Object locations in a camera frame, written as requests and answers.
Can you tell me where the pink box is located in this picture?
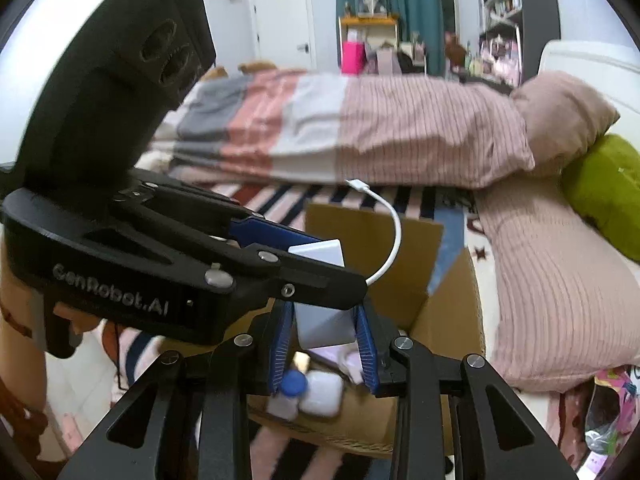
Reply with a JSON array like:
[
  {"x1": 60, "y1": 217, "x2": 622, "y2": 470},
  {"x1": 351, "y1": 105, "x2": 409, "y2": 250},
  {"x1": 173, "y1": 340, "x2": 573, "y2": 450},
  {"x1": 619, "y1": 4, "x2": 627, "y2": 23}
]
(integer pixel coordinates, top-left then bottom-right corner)
[{"x1": 342, "y1": 41, "x2": 367, "y2": 76}]

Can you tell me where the small blue capped container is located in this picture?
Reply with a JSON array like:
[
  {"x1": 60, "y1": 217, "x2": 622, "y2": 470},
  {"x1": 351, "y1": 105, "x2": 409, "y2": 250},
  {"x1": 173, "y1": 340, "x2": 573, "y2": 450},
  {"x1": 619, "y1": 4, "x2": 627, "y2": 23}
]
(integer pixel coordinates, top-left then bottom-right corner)
[{"x1": 272, "y1": 369, "x2": 309, "y2": 421}]

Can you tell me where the white bed headboard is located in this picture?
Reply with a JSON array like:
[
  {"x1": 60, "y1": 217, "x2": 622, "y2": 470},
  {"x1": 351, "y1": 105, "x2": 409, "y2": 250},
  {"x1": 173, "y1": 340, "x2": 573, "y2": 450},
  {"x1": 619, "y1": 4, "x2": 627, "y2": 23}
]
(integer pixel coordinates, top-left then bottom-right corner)
[{"x1": 537, "y1": 40, "x2": 640, "y2": 141}]

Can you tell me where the brown round plush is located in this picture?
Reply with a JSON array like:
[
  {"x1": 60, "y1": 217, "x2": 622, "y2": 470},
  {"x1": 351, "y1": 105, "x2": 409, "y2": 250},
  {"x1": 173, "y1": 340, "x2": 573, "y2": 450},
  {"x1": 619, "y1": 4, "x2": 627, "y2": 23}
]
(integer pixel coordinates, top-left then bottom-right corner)
[{"x1": 444, "y1": 32, "x2": 468, "y2": 75}]

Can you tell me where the white adapter with cable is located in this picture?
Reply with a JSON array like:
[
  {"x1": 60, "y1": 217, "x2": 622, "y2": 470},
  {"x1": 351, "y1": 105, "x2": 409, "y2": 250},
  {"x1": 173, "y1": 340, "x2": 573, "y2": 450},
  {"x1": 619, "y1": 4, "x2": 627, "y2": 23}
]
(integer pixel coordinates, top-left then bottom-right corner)
[{"x1": 288, "y1": 178, "x2": 404, "y2": 351}]

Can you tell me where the person's left forearm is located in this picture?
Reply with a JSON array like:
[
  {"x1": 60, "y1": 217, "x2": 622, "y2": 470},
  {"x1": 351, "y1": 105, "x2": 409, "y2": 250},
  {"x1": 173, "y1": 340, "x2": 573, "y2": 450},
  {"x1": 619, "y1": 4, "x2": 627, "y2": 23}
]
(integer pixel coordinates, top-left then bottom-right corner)
[{"x1": 0, "y1": 245, "x2": 52, "y2": 461}]

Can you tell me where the pink striped pillow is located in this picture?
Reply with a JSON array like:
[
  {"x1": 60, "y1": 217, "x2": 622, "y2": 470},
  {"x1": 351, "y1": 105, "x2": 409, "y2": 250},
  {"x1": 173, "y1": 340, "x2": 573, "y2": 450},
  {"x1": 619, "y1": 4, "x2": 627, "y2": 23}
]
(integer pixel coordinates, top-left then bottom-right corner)
[{"x1": 510, "y1": 71, "x2": 621, "y2": 177}]

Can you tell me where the colourful plastic bag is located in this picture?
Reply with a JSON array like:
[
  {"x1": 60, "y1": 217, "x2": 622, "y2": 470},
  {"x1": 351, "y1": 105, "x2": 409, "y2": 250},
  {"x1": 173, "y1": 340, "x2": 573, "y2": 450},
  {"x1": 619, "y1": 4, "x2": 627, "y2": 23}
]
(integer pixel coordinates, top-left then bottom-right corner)
[{"x1": 584, "y1": 366, "x2": 640, "y2": 472}]

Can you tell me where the white earbuds case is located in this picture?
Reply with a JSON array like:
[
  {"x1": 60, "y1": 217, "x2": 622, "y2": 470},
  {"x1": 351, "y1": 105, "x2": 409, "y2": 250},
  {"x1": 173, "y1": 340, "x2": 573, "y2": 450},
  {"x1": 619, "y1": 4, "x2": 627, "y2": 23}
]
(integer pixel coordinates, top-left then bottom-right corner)
[{"x1": 304, "y1": 370, "x2": 347, "y2": 419}]

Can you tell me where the cluttered bookshelf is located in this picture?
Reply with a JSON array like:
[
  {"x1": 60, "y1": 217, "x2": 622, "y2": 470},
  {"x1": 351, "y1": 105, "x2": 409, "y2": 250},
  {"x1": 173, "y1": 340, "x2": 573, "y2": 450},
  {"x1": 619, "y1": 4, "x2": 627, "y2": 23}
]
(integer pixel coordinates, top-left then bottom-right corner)
[{"x1": 475, "y1": 0, "x2": 560, "y2": 86}]

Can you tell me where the yellow shelf unit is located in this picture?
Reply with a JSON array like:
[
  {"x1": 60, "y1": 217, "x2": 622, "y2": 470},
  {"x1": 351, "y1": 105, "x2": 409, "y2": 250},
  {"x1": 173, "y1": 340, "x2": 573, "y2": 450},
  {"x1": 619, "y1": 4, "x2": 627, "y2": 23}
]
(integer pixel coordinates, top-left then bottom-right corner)
[{"x1": 338, "y1": 15, "x2": 401, "y2": 75}]

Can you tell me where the green plush toy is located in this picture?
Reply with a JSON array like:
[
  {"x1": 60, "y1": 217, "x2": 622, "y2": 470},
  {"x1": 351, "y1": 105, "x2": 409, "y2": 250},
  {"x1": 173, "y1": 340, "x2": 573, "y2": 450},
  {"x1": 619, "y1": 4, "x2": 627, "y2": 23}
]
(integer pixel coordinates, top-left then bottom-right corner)
[{"x1": 560, "y1": 133, "x2": 640, "y2": 262}]

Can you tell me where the purple box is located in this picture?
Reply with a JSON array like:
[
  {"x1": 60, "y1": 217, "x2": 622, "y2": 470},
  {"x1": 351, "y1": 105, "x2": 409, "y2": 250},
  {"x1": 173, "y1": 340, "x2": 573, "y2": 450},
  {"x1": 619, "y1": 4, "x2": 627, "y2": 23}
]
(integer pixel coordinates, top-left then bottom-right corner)
[{"x1": 315, "y1": 346, "x2": 369, "y2": 387}]

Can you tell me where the striped pink grey duvet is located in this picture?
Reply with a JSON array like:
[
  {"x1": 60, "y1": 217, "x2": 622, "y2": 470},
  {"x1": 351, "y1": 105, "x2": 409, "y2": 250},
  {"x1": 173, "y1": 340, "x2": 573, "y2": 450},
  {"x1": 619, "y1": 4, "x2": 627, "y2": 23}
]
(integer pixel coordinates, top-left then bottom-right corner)
[{"x1": 145, "y1": 69, "x2": 536, "y2": 191}]

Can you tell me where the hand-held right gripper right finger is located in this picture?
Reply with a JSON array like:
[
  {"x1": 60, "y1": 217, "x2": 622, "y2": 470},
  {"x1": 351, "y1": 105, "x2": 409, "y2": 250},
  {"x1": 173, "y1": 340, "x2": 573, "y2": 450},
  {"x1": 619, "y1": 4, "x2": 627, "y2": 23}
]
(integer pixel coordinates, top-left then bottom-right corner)
[{"x1": 352, "y1": 304, "x2": 581, "y2": 480}]

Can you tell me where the pink ribbed pillow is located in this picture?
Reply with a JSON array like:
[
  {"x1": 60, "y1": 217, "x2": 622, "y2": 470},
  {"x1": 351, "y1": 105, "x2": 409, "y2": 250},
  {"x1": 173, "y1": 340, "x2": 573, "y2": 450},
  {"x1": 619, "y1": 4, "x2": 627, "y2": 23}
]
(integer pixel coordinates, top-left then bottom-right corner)
[{"x1": 472, "y1": 180, "x2": 640, "y2": 394}]

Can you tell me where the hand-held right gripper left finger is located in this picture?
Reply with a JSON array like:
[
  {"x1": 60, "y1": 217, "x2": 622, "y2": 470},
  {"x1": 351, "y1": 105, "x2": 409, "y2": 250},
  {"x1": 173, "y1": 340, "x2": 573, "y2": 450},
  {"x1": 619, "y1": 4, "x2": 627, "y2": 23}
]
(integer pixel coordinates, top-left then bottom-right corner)
[{"x1": 57, "y1": 304, "x2": 297, "y2": 480}]

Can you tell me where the white door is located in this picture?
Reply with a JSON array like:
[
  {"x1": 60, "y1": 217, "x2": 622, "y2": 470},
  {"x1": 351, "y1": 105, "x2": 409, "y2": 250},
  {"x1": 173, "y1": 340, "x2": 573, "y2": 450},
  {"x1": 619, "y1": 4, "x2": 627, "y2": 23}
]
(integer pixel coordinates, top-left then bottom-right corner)
[{"x1": 252, "y1": 0, "x2": 315, "y2": 72}]

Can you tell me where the brown cardboard box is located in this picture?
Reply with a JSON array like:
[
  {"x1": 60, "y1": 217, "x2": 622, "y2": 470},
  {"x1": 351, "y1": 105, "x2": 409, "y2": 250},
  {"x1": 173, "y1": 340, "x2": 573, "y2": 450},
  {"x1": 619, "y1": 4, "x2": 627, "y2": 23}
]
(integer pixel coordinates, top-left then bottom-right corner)
[{"x1": 247, "y1": 202, "x2": 487, "y2": 454}]

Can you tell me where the striped plush blanket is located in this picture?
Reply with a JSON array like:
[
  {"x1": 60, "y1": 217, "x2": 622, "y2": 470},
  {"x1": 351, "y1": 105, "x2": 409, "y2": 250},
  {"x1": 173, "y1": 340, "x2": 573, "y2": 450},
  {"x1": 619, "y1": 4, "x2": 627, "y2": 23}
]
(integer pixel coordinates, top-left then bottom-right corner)
[{"x1": 112, "y1": 180, "x2": 506, "y2": 480}]

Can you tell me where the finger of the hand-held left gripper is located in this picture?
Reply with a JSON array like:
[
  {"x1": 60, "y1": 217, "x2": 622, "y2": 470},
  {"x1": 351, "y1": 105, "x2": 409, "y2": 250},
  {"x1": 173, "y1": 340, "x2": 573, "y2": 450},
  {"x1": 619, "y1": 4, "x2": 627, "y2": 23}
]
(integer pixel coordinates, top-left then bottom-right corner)
[
  {"x1": 205, "y1": 237, "x2": 369, "y2": 312},
  {"x1": 150, "y1": 177, "x2": 323, "y2": 257}
]

